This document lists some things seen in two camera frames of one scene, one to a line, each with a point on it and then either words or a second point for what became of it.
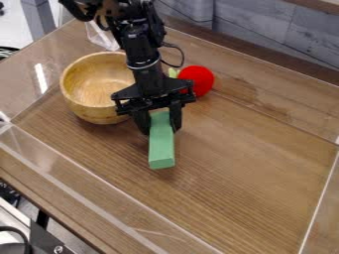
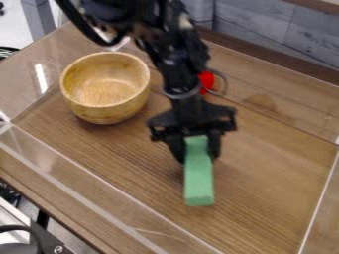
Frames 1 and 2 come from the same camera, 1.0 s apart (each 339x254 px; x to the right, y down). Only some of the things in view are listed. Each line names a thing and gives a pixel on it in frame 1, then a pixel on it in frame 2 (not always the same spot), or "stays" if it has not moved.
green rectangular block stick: [162, 156] → [199, 172]
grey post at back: [39, 16] stays
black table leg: [43, 218] stays
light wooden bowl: [91, 77] stays
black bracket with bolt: [44, 242] stays
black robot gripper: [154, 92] → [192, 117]
